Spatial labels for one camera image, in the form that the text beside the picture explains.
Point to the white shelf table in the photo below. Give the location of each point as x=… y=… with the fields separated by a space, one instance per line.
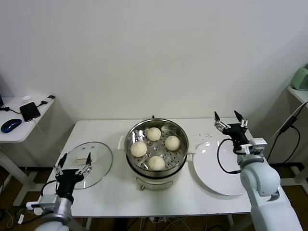
x=300 y=93

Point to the dark computer monitor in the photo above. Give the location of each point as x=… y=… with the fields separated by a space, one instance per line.
x=1 y=101

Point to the white electric cooker base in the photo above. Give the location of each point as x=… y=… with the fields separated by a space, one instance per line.
x=154 y=183

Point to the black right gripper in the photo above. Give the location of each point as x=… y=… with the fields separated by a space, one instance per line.
x=237 y=132

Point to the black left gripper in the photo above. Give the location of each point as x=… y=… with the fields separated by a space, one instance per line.
x=67 y=179

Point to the white earbuds case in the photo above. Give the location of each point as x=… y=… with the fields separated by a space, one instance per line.
x=26 y=98

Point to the round glass pot lid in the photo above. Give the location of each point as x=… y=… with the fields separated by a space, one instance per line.
x=101 y=156

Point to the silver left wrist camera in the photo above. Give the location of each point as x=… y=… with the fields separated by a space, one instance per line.
x=48 y=202

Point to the stainless steel steamer basket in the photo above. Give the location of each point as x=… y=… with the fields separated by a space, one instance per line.
x=183 y=146

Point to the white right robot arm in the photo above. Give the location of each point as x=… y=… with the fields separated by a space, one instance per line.
x=262 y=183

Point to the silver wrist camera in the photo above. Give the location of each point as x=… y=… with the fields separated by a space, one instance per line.
x=255 y=144
x=48 y=202

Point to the black smartphone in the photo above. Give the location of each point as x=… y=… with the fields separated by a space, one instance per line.
x=29 y=111

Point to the white power strip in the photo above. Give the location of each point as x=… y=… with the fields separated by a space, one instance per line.
x=158 y=219

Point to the white round plate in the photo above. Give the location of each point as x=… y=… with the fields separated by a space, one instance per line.
x=209 y=168

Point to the mint green appliance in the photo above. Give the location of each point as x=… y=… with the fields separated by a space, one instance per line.
x=299 y=79

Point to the white steamed baozi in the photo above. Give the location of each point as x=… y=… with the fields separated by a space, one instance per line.
x=156 y=162
x=138 y=148
x=172 y=143
x=154 y=134

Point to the white side table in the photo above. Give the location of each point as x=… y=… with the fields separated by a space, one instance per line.
x=14 y=136

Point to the blue computer mouse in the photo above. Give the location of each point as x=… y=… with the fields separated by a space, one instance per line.
x=10 y=125

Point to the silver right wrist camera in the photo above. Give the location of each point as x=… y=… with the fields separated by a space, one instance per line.
x=255 y=144

